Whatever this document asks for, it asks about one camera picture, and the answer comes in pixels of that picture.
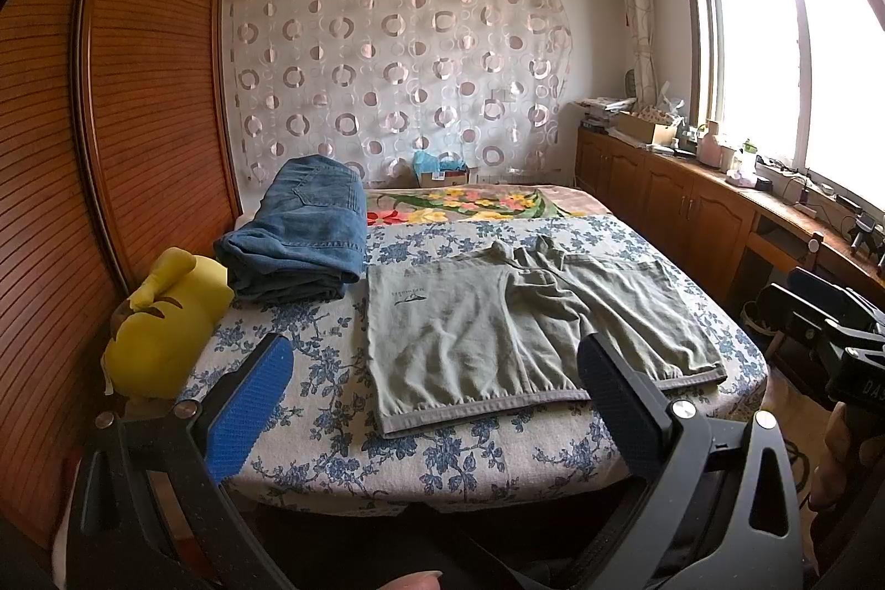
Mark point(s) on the yellow plush toy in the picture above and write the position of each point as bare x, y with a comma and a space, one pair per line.
158, 333

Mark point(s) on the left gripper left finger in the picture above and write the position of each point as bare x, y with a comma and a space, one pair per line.
216, 435

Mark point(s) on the cardboard box with blue bag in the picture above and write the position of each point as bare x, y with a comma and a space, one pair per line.
446, 170

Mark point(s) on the colourful floral blanket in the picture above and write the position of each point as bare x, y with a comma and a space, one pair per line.
478, 203

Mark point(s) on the wooden slatted wardrobe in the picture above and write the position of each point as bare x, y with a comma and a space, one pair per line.
114, 147

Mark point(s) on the folded blue jeans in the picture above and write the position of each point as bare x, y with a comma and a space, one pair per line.
306, 242

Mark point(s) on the window with wooden frame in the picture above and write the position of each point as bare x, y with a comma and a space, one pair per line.
800, 83

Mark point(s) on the long wooden cabinet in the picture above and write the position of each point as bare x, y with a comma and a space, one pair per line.
729, 240

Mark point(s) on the sheer circle-pattern curtain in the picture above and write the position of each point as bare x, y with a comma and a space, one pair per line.
375, 83

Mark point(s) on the grey-green shorts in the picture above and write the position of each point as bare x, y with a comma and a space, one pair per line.
499, 330

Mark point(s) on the cardboard box on cabinet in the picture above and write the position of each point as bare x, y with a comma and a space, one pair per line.
649, 126

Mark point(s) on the stack of papers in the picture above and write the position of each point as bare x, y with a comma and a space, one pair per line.
603, 111

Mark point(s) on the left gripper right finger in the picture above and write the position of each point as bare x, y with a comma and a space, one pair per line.
660, 440

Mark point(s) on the person's right hand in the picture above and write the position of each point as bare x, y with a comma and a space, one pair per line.
840, 457

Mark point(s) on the pink bottle on sill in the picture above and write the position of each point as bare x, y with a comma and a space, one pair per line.
708, 146

